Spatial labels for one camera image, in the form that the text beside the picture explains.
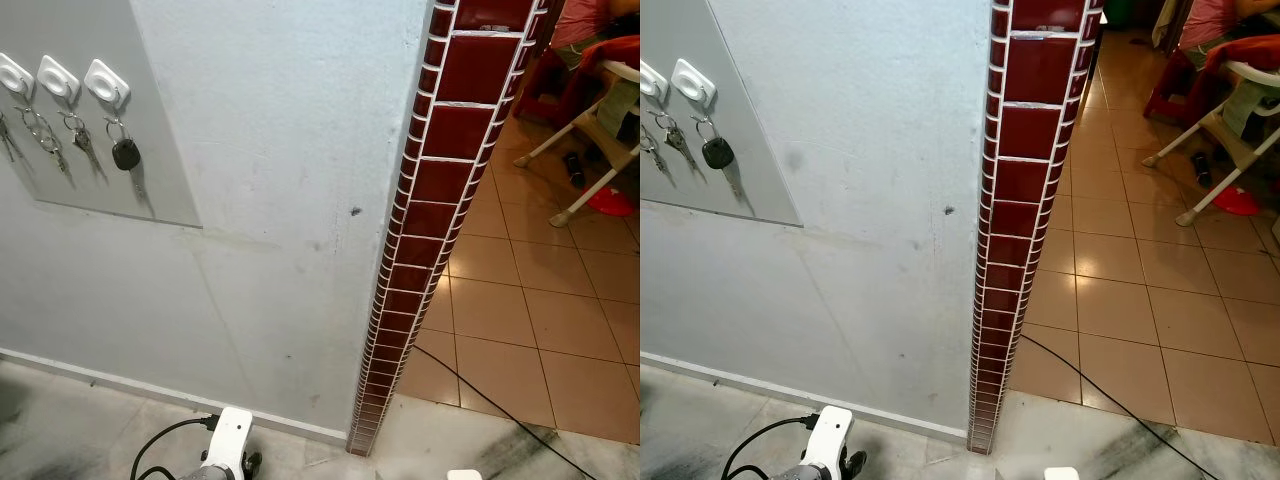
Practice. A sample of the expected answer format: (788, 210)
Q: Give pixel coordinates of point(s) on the white skirting board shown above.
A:
(800, 392)
(150, 393)

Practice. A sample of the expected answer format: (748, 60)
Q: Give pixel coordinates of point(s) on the key with black fob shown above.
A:
(716, 152)
(125, 153)

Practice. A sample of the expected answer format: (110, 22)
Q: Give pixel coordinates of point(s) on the red slipper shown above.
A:
(1240, 202)
(610, 203)

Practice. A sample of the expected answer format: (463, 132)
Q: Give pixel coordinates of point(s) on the single silver key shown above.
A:
(85, 145)
(680, 145)
(6, 135)

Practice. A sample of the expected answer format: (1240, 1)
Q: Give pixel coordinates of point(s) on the dark bottle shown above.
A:
(574, 172)
(1201, 172)

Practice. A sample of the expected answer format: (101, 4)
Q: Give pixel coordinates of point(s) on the white plastic chair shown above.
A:
(600, 125)
(1240, 110)

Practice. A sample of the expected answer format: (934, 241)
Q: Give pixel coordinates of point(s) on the red cloth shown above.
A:
(1240, 55)
(610, 55)

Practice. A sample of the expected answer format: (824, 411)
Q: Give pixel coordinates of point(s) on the red plastic stool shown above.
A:
(1170, 95)
(545, 90)

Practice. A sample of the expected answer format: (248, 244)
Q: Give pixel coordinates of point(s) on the person in pink shirt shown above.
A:
(1210, 20)
(585, 22)

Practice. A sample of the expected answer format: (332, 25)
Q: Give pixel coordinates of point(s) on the green bin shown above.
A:
(1130, 10)

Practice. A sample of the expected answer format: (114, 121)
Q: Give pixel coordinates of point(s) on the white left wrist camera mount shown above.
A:
(830, 432)
(232, 435)

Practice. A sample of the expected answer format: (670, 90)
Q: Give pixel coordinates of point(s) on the grey wall panel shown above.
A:
(765, 195)
(60, 25)

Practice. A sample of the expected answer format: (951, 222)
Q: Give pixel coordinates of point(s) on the dark red tiled wall edge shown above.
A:
(1020, 180)
(450, 130)

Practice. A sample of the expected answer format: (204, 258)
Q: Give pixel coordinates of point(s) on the white square wall hook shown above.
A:
(693, 82)
(107, 82)
(650, 82)
(12, 75)
(58, 78)

